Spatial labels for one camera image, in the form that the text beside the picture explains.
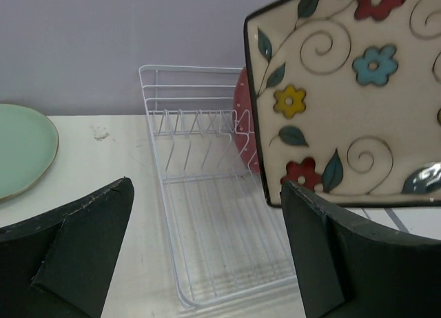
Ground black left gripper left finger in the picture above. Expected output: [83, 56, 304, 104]
[1, 177, 134, 317]

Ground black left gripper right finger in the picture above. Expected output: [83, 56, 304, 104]
[280, 181, 440, 317]

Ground cream floral square plate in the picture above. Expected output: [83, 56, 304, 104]
[243, 0, 440, 208]

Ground pink polka dot plate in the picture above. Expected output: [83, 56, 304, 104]
[232, 67, 260, 174]

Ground mint green round plate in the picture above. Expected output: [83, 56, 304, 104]
[1, 103, 59, 201]

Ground white wire dish rack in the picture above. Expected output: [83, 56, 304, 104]
[139, 65, 297, 308]

